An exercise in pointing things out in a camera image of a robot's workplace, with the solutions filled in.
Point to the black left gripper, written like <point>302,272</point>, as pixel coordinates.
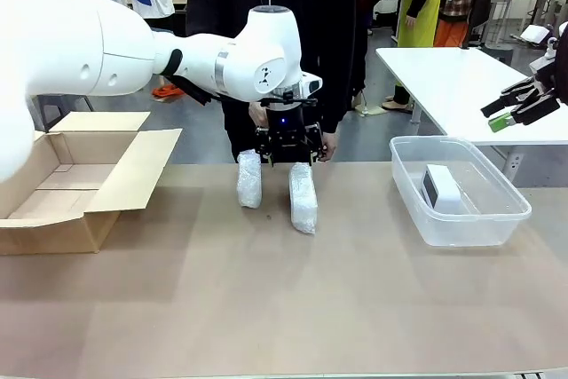
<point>286,130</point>

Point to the bubble-wrapped clock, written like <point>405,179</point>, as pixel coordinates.
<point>303,201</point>
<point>250,183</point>

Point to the unwrapped white digital clock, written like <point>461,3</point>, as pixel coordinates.
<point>446,188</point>

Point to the person in plaid orange clothes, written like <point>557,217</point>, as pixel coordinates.
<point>457,10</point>

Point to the person in black hoodie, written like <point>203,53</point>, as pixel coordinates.
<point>328,33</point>

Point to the person's right hand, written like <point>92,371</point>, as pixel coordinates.
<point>258,113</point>

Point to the person in yellow apron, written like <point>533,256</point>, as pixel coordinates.
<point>421,19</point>

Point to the grey plastic stool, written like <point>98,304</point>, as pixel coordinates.
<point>53,110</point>

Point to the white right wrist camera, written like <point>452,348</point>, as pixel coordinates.
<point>534,33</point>

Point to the orange cloth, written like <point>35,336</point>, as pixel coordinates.
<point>166,92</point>

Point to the white side table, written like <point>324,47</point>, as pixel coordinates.
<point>426,73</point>

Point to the person's left hand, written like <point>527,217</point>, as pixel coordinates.
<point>332,146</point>

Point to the clear plastic container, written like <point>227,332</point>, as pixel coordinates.
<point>488,228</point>

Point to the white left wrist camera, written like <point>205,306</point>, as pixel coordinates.
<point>310,84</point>

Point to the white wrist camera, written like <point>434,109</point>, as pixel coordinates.
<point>310,84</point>
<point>534,33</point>

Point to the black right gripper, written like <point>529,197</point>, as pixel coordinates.
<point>557,77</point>

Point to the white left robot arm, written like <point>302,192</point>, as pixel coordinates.
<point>66,41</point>

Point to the open cardboard box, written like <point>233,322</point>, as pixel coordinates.
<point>66,237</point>

